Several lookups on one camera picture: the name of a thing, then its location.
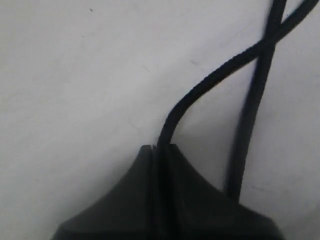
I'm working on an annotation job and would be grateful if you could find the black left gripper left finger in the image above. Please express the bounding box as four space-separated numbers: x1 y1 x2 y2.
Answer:
53 145 154 240

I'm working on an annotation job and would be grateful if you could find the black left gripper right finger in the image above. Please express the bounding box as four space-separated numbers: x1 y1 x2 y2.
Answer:
165 144 283 240

